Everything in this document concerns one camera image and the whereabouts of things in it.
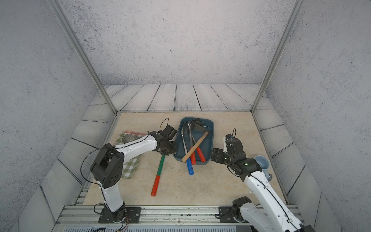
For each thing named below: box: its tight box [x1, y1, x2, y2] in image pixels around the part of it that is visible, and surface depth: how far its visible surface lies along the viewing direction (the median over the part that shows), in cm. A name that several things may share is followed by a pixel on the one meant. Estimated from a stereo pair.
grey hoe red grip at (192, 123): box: [188, 117, 207, 163], surface depth 98 cm
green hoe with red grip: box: [150, 154, 166, 197], surface depth 88 cm
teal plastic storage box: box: [173, 116, 215, 165], surface depth 101 cm
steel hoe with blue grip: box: [180, 121, 195, 176], surface depth 82 cm
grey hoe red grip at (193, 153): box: [187, 121, 196, 165], surface depth 91 cm
